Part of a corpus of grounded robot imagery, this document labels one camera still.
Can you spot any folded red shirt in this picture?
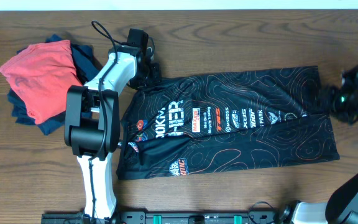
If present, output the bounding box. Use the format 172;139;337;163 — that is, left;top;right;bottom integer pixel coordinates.
0;40;81;124

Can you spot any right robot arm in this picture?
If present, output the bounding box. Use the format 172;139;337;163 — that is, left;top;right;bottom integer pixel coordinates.
278;65;358;224

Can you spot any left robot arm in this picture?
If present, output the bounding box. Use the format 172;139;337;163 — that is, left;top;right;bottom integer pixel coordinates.
64;44;158;223

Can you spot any black printed cycling jersey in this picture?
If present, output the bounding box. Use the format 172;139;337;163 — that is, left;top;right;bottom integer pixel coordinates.
116;66;339;180

